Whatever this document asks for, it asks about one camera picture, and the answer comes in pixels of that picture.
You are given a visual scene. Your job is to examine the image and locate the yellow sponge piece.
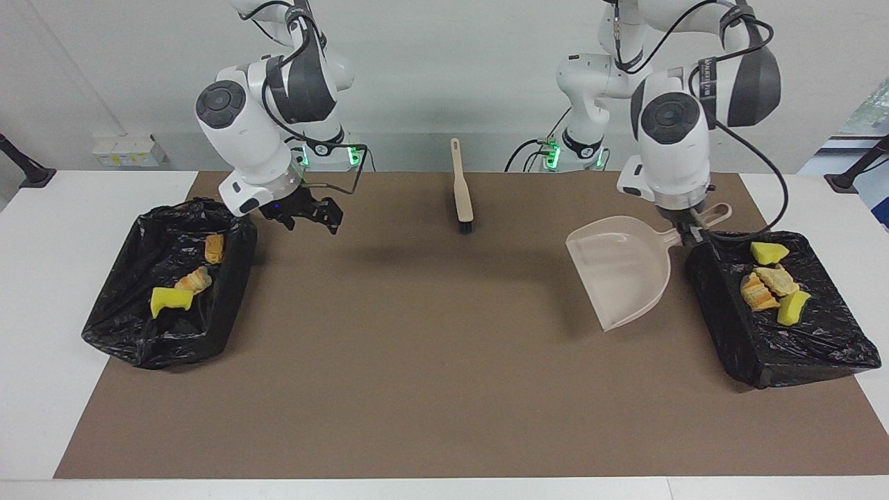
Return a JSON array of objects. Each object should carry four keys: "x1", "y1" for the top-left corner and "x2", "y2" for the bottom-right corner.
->
[
  {"x1": 749, "y1": 241, "x2": 790, "y2": 266},
  {"x1": 151, "y1": 286, "x2": 195, "y2": 319},
  {"x1": 776, "y1": 290, "x2": 813, "y2": 327}
]

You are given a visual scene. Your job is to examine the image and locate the beige plastic dustpan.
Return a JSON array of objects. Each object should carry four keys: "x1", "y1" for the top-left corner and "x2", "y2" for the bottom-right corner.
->
[{"x1": 565, "y1": 203, "x2": 733, "y2": 332}]

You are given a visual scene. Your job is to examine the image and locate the pale toy dumpling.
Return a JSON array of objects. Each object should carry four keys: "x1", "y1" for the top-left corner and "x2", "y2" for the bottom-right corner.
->
[
  {"x1": 740, "y1": 272, "x2": 780, "y2": 312},
  {"x1": 756, "y1": 265, "x2": 801, "y2": 298}
]

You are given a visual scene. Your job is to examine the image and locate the toy croissant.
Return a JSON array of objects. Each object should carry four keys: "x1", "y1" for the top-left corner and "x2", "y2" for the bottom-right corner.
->
[{"x1": 174, "y1": 266, "x2": 213, "y2": 294}]

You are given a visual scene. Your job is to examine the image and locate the beige hand brush black bristles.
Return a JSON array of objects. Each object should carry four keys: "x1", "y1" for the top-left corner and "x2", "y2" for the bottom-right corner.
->
[{"x1": 449, "y1": 137, "x2": 475, "y2": 233}]

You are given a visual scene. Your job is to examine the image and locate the black bag lined bin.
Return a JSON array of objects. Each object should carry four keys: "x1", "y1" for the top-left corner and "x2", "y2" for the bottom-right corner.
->
[
  {"x1": 685, "y1": 231, "x2": 882, "y2": 390},
  {"x1": 81, "y1": 197, "x2": 258, "y2": 370}
]

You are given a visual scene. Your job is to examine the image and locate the black stand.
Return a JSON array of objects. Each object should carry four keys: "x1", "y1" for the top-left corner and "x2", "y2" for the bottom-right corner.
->
[
  {"x1": 0, "y1": 133, "x2": 58, "y2": 188},
  {"x1": 824, "y1": 135, "x2": 889, "y2": 194}
]

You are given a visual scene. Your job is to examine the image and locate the glass window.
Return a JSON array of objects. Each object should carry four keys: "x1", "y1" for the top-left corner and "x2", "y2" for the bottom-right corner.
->
[{"x1": 837, "y1": 80, "x2": 889, "y2": 136}]

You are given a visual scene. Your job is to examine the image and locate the brown table mat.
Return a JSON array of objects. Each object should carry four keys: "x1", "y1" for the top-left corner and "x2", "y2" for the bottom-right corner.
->
[{"x1": 54, "y1": 172, "x2": 889, "y2": 480}]

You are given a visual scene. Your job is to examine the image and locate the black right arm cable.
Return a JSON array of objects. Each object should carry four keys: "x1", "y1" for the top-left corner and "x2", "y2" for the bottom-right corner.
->
[{"x1": 240, "y1": 0, "x2": 368, "y2": 197}]

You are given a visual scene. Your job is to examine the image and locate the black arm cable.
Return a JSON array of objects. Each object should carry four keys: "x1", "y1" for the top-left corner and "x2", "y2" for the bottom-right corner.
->
[
  {"x1": 240, "y1": 0, "x2": 368, "y2": 197},
  {"x1": 611, "y1": 0, "x2": 790, "y2": 242}
]

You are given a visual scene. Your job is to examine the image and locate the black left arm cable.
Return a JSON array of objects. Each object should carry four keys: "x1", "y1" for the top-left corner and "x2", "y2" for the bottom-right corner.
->
[{"x1": 611, "y1": 0, "x2": 790, "y2": 242}]

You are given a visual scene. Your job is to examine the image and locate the black left base cables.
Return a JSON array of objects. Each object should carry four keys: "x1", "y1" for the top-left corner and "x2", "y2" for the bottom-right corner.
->
[{"x1": 505, "y1": 137, "x2": 556, "y2": 172}]

